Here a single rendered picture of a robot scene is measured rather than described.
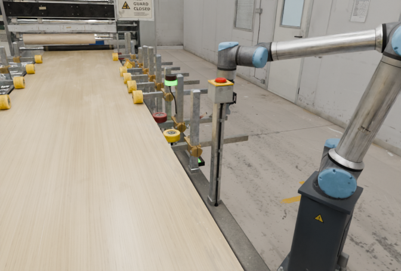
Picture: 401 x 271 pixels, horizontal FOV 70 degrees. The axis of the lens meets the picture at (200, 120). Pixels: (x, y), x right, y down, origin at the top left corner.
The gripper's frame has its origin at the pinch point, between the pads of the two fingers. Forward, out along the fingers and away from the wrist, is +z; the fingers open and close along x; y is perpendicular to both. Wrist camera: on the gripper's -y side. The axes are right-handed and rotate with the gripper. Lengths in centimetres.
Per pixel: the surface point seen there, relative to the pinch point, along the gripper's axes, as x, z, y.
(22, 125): -93, 5, -31
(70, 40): -74, -9, -275
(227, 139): 2.0, 11.5, 4.1
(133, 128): -43.0, 5.0, -9.6
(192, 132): -18.9, 3.2, 7.8
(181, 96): -16.2, -7.0, -17.1
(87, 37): -55, -12, -275
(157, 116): -28.7, 4.3, -20.3
